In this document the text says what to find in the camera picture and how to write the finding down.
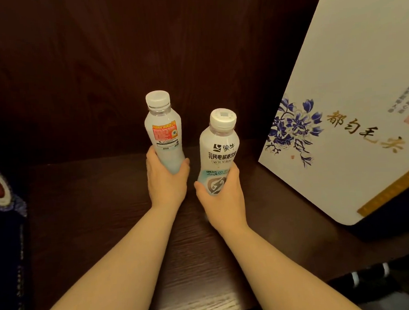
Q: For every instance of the person's right hand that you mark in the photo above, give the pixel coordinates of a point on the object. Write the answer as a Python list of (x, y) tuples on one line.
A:
[(226, 207)]

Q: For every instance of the person's left hand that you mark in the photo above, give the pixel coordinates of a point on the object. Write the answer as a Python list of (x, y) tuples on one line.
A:
[(165, 190)]

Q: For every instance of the person's left thumb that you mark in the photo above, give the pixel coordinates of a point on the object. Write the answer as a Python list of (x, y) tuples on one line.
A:
[(183, 169)]

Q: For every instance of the person's right thumb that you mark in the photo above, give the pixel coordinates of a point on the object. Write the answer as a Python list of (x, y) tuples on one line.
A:
[(202, 191)]

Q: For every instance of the red label drink bottle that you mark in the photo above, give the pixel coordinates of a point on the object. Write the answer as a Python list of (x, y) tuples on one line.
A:
[(164, 141)]

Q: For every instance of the black print drink bottle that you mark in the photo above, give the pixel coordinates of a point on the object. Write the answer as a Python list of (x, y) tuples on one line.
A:
[(219, 148)]

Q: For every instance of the person's left forearm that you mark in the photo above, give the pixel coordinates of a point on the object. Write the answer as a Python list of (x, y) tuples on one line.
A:
[(121, 269)]

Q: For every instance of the person's right forearm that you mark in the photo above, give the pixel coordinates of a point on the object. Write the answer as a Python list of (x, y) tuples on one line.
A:
[(284, 276)]

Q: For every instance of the white blue-flowered gift box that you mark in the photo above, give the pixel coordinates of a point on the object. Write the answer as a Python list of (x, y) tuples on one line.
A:
[(353, 99)]

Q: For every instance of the black white-striped shoe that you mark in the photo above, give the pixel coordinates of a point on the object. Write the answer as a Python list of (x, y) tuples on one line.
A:
[(367, 279)]

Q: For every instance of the dark blue patterned box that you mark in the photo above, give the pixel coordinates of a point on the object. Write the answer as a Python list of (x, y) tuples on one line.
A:
[(6, 248)]

